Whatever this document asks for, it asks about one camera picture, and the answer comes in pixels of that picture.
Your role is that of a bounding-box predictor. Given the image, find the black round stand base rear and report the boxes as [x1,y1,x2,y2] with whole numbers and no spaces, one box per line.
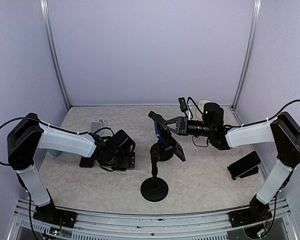
[147,110,175,162]

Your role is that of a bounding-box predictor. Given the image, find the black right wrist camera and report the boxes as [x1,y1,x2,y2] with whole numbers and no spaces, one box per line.
[178,97,188,113]

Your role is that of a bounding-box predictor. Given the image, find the white ceramic mug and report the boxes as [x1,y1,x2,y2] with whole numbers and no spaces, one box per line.
[195,100,210,120]

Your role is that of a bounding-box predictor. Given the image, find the aluminium front rail base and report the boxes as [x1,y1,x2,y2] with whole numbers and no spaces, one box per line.
[6,197,298,240]

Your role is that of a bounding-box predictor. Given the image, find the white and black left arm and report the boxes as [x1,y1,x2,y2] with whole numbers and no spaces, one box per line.
[5,112,136,223]

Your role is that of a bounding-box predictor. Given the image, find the aluminium frame post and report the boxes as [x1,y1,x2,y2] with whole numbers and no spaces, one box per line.
[40,0,72,111]
[231,0,262,111]

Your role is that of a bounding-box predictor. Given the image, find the light blue plastic cup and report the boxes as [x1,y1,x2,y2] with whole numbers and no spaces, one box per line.
[48,149,63,158]

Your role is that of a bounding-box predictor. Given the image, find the black front stand with pole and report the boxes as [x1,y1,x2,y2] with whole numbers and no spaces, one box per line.
[140,143,169,202]

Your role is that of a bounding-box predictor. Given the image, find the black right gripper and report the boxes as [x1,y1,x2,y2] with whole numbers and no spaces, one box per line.
[161,115,214,137]

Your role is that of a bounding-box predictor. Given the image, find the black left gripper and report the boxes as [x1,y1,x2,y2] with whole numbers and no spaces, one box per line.
[102,150,136,168]

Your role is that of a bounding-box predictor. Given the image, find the left aluminium frame post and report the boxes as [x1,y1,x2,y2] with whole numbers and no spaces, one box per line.
[40,0,72,111]

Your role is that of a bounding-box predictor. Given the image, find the right aluminium frame post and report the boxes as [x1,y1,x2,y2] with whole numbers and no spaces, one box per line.
[231,0,262,111]

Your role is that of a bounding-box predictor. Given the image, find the black phone with silver back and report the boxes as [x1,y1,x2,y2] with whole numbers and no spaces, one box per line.
[108,168,128,173]

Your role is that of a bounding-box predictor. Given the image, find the blue phone in front holder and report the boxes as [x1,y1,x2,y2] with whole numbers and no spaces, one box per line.
[154,121,186,162]

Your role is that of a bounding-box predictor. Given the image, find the black folding phone stand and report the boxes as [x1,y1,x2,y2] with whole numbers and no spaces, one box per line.
[227,166,259,180]

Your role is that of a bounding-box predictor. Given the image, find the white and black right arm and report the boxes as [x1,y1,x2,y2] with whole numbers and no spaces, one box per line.
[154,102,300,222]

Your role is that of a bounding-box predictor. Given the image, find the white folding phone stand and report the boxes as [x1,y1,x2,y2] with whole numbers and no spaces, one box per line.
[89,119,107,133]

